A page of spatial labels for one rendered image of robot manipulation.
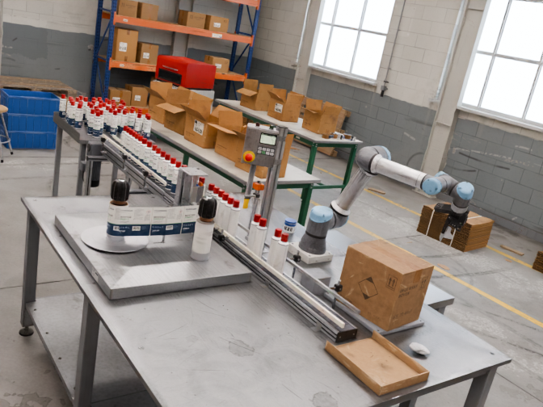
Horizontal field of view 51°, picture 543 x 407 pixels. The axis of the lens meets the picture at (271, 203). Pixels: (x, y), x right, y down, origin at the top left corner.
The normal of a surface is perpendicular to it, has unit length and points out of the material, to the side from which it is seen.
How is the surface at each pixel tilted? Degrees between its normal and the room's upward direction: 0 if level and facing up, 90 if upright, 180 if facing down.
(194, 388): 0
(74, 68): 90
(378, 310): 90
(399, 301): 90
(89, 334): 90
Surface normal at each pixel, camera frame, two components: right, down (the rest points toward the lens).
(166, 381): 0.18, -0.94
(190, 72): 0.74, 0.33
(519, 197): -0.78, 0.04
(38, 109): 0.58, 0.35
